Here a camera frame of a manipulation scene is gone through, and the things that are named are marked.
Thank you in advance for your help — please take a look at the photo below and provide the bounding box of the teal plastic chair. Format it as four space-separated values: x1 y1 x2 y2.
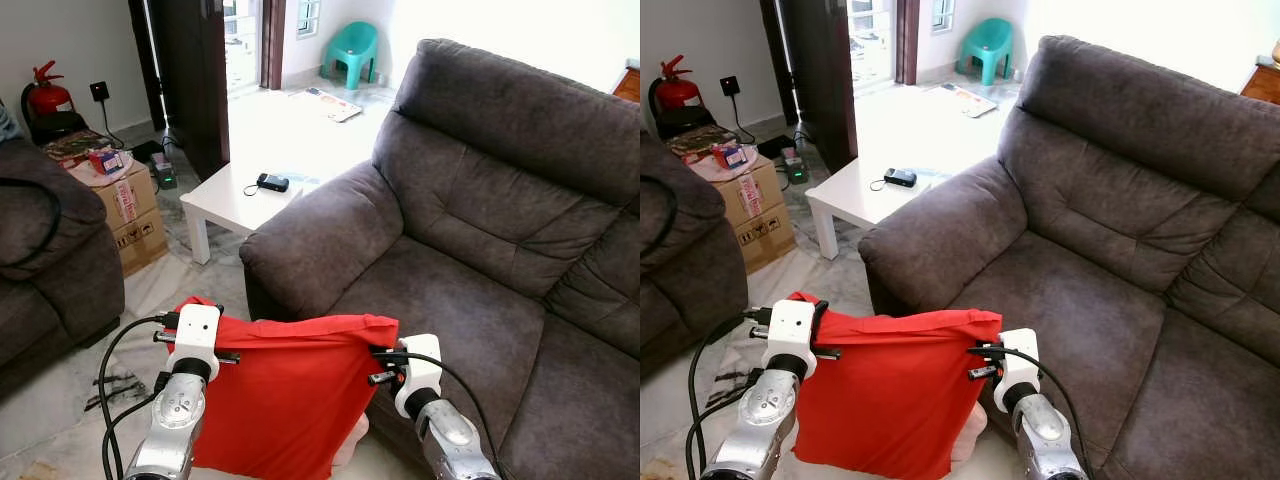
321 21 380 92
956 17 1015 87

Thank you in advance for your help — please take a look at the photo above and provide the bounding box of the printed floor mat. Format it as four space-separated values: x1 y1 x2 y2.
289 87 364 124
924 82 999 119

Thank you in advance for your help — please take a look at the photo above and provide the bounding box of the large grey fabric sofa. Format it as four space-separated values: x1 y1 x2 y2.
858 34 1280 480
239 38 641 480

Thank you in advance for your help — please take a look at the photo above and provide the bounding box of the wooden stand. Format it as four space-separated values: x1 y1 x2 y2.
611 64 641 107
1239 54 1280 107

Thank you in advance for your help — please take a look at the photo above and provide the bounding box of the grey fabric armchair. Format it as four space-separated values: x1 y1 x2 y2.
0 100 127 403
640 128 750 383

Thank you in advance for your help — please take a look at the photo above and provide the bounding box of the cardboard box with red tape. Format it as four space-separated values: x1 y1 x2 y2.
718 158 792 231
90 163 159 234

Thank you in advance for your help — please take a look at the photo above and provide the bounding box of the white side table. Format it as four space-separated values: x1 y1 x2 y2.
179 158 333 267
804 153 953 262

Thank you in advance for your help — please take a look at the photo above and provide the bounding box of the red pillow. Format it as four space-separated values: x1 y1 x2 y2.
165 295 402 480
787 290 1005 480

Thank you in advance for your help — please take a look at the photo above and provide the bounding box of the patterned tray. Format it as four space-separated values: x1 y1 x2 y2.
44 129 112 167
667 124 737 162

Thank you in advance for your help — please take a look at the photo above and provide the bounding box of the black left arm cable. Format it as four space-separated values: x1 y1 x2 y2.
97 313 179 480
684 308 773 480

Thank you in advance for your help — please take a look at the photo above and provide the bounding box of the red fire extinguisher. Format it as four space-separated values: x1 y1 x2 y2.
648 55 702 115
21 60 77 128

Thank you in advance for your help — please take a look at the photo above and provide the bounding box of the dark brown door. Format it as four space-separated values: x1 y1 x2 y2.
128 0 232 182
758 0 860 173

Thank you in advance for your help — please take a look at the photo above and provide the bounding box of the cardboard box with handling symbols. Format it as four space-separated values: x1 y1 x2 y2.
114 208 170 279
735 203 799 275

